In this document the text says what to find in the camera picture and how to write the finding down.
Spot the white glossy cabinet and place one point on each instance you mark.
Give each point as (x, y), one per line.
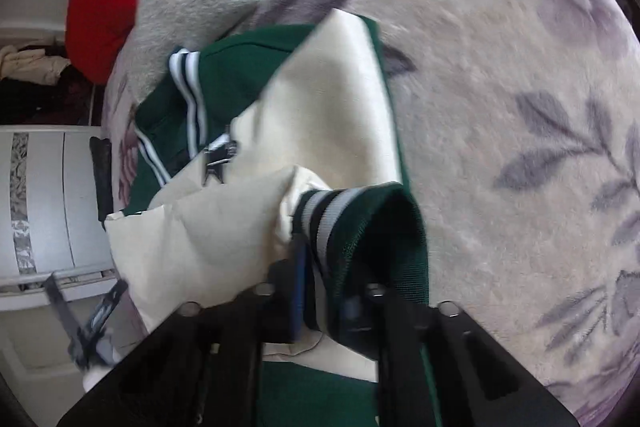
(45, 207)

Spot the cream crumpled cloth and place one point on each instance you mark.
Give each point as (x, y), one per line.
(30, 63)

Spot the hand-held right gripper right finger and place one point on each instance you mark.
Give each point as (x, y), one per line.
(356, 309)

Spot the floral plush blanket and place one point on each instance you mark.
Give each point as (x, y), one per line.
(500, 82)

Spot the dark clothes pile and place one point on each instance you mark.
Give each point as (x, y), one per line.
(40, 102)

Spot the green and cream varsity jacket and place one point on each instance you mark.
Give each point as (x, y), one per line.
(320, 107)

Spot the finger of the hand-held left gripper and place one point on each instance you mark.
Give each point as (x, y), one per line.
(61, 309)
(106, 309)

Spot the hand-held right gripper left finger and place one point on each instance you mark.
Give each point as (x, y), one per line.
(299, 287)

